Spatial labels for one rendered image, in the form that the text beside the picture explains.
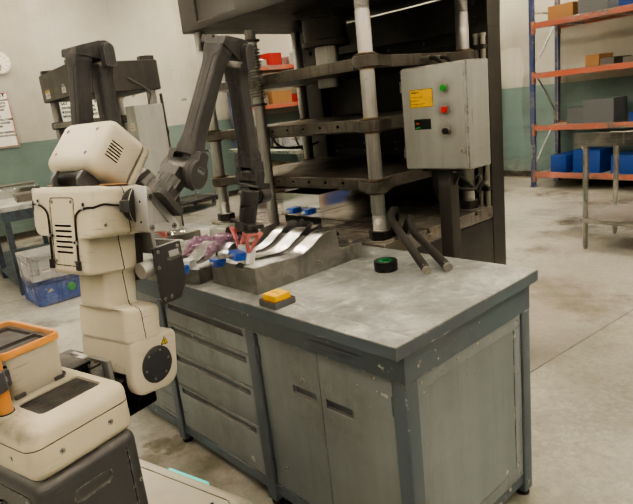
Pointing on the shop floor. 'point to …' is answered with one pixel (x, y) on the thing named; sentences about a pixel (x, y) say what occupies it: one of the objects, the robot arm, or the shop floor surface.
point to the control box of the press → (447, 131)
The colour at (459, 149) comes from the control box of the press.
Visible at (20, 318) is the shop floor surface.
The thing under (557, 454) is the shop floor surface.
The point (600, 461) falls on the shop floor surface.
